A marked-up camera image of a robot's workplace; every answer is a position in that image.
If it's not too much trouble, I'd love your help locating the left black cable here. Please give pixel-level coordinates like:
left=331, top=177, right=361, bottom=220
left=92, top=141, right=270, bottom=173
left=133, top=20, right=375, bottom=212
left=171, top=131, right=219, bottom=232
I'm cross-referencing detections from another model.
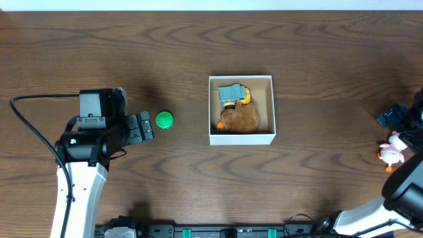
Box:
left=9, top=94, right=81, bottom=238

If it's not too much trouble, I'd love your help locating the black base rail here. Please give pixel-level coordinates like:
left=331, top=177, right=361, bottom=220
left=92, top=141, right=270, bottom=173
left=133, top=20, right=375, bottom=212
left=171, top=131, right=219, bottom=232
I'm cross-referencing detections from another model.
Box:
left=94, top=216, right=317, bottom=238

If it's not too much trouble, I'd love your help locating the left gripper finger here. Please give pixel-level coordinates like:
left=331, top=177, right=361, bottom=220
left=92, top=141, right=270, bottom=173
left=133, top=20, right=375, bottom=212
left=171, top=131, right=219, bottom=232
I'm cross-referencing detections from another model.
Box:
left=139, top=111, right=154, bottom=141
left=125, top=114, right=143, bottom=145

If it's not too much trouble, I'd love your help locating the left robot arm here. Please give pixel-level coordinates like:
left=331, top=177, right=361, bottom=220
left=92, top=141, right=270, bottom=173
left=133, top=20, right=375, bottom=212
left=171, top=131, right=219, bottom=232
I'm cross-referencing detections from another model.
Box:
left=50, top=111, right=154, bottom=237

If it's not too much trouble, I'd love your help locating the brown plush toy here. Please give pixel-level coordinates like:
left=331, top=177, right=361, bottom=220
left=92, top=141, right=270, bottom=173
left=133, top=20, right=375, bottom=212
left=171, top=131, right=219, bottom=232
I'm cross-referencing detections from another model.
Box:
left=217, top=102, right=260, bottom=134

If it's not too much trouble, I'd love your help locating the green round toy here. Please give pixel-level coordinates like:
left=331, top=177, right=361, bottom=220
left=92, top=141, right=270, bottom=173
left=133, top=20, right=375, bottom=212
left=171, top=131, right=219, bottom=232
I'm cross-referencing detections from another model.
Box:
left=155, top=111, right=174, bottom=130

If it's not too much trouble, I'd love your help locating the yellow grey toy truck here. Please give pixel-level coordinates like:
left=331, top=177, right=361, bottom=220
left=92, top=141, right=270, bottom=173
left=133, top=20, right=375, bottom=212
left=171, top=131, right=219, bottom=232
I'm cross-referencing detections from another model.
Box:
left=218, top=83, right=252, bottom=108

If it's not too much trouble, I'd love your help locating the white cardboard box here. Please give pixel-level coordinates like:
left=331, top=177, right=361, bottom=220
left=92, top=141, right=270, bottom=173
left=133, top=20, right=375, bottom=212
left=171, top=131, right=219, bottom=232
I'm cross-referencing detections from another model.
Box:
left=208, top=75, right=276, bottom=145

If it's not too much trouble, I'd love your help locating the white pink duck toy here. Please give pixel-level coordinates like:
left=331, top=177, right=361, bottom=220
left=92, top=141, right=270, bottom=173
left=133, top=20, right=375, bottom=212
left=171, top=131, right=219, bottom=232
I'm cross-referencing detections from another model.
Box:
left=377, top=131, right=408, bottom=173

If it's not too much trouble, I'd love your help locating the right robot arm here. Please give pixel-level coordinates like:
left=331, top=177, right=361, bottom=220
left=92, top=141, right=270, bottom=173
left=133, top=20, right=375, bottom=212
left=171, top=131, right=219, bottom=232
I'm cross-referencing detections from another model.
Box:
left=321, top=91, right=422, bottom=237

